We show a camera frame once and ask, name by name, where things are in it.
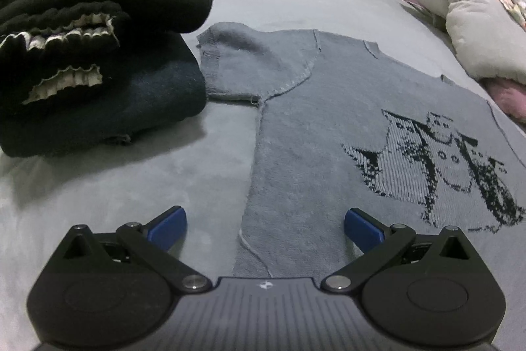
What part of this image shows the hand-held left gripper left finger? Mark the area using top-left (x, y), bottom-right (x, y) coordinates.
top-left (61, 205), bottom-right (217, 292)

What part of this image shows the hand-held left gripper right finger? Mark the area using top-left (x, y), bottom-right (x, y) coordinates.
top-left (321, 208), bottom-right (481, 292)

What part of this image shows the grey knit sweater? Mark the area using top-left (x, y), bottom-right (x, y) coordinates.
top-left (196, 22), bottom-right (526, 280)

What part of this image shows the dark blue folded knit garment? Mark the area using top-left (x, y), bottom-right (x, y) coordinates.
top-left (0, 34), bottom-right (207, 158)

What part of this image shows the pink blanket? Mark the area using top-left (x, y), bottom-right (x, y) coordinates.
top-left (487, 77), bottom-right (526, 123)

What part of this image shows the floral pink cloth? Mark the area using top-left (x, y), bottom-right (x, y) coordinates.
top-left (390, 0), bottom-right (436, 20)

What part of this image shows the light grey pillow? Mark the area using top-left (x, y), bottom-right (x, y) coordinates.
top-left (394, 0), bottom-right (526, 82)

